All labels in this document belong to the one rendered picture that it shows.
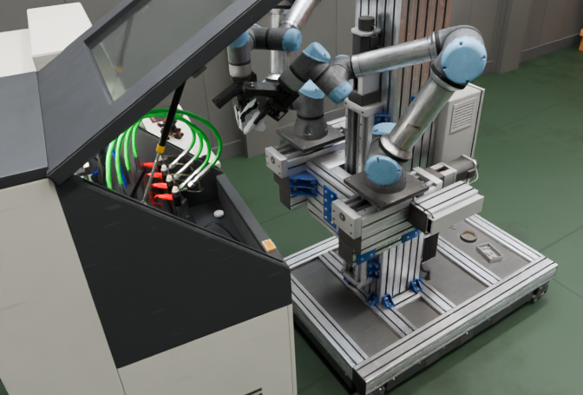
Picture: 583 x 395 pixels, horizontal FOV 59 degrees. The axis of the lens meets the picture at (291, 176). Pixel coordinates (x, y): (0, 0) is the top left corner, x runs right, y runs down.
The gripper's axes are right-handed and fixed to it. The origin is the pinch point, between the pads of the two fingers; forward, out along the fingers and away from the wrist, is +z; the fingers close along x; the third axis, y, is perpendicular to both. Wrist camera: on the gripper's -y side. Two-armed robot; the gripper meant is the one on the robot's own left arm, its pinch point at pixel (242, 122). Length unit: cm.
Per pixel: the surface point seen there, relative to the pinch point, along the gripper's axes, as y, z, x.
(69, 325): -27, 54, -50
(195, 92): 73, 93, 189
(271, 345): 41, 45, -47
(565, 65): 417, -122, 271
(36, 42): -55, 36, 44
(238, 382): 40, 62, -52
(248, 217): 25.0, 28.1, -8.1
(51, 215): -46, 26, -41
